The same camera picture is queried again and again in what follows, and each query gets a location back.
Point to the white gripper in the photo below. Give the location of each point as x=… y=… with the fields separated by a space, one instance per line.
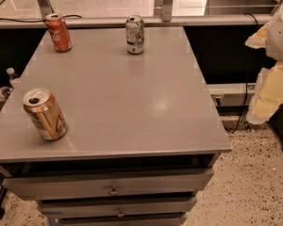
x=281 y=37

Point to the orange gold soda can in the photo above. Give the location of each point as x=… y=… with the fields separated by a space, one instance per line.
x=42 y=108

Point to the white green 7up can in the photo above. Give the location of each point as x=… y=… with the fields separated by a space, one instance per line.
x=134 y=29

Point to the red coca-cola can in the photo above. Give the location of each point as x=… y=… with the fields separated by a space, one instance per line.
x=58 y=32

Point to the grey drawer cabinet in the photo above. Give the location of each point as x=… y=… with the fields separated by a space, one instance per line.
x=124 y=113

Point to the bottom grey drawer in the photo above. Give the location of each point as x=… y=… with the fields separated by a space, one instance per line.
x=174 y=219

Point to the grey drawer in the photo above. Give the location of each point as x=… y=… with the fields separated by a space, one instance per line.
x=174 y=219
x=118 y=207
x=108 y=184

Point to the middle grey drawer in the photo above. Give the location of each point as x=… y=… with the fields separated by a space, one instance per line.
x=118 y=207

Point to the top grey drawer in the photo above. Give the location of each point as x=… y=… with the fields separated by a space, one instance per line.
x=108 y=184

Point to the clear plastic bottle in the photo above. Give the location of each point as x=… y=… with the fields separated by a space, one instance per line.
x=14 y=78

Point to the metal frame post centre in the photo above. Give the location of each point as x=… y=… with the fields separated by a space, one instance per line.
x=163 y=9

